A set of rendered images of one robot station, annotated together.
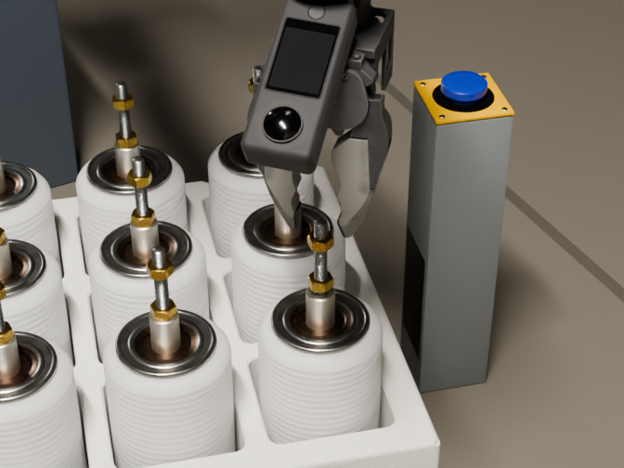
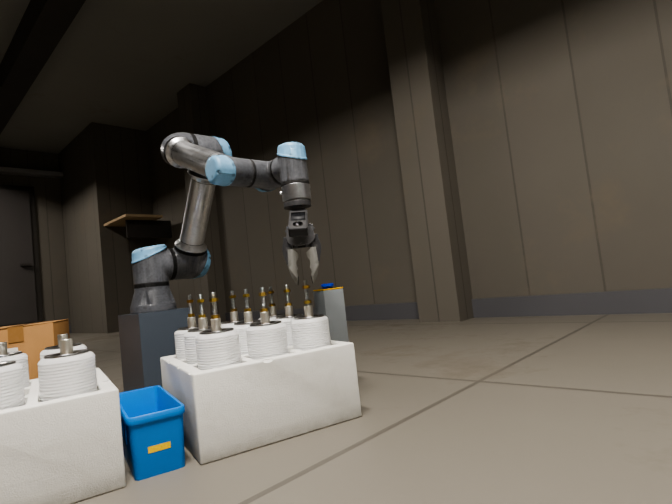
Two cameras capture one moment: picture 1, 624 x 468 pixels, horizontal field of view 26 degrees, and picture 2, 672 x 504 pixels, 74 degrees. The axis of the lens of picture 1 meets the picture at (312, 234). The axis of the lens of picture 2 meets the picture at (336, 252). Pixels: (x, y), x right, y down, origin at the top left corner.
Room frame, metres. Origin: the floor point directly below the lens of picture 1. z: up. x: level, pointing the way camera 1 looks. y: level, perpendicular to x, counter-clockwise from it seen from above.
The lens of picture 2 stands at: (-0.32, 0.27, 0.34)
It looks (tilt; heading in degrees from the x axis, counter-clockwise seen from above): 4 degrees up; 342
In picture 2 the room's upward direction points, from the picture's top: 6 degrees counter-clockwise
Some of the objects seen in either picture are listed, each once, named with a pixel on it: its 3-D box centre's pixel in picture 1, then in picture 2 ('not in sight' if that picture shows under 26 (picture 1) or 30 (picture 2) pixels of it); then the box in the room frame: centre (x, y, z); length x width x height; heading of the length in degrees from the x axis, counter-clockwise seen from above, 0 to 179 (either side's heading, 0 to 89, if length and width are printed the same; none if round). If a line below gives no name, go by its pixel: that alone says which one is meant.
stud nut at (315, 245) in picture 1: (320, 240); not in sight; (0.78, -0.01, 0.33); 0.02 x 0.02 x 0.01; 80
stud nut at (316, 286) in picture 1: (320, 280); not in sight; (0.78, -0.01, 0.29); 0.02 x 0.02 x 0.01; 80
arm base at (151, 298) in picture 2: not in sight; (152, 297); (1.38, 0.40, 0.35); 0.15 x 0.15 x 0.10
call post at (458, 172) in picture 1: (451, 241); (333, 339); (1.01, -0.13, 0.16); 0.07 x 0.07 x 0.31; 13
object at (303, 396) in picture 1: (319, 408); (313, 353); (0.78, -0.01, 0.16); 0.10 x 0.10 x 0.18
